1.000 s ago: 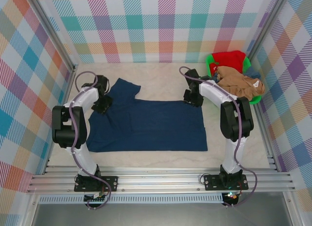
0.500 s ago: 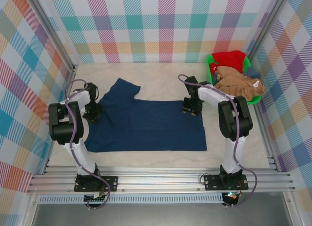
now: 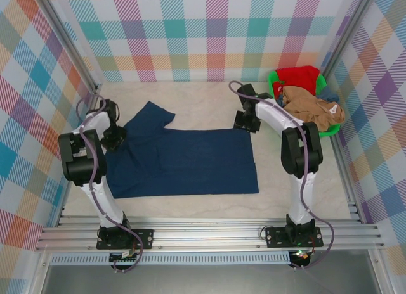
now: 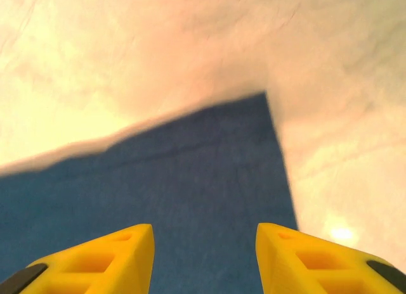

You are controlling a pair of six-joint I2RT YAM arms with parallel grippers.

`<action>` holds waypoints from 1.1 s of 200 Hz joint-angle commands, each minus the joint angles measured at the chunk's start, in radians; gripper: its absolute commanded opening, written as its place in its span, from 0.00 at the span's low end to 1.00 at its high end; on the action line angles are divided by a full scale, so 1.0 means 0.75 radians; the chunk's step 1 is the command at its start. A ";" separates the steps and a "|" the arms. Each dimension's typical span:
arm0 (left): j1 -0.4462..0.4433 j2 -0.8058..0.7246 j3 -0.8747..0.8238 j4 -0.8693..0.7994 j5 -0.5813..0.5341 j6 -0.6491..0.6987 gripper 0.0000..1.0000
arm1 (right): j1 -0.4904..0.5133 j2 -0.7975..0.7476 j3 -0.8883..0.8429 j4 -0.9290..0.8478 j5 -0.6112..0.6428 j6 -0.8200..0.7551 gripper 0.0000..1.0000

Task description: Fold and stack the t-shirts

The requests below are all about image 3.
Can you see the navy blue printed t-shirt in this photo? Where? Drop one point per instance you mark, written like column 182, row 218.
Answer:
column 196, row 161

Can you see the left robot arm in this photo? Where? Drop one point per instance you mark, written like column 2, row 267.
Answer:
column 79, row 161

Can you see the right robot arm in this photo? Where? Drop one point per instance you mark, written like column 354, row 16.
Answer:
column 301, row 151

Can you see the tan t-shirt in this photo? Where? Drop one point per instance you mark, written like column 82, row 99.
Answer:
column 311, row 110

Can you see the red t-shirt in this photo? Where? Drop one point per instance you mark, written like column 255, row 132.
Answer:
column 295, row 77

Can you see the green plastic basket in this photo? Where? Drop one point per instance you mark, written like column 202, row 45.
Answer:
column 328, row 132

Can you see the small circuit board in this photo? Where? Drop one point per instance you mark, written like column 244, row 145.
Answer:
column 125, row 257
column 301, row 256

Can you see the aluminium frame post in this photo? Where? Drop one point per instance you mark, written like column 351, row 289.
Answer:
column 69, row 43
column 349, row 31

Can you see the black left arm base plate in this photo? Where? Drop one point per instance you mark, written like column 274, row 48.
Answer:
column 146, row 238

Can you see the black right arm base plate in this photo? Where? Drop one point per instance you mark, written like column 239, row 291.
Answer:
column 272, row 237

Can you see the aluminium mounting rail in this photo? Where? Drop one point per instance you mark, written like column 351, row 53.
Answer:
column 206, row 233

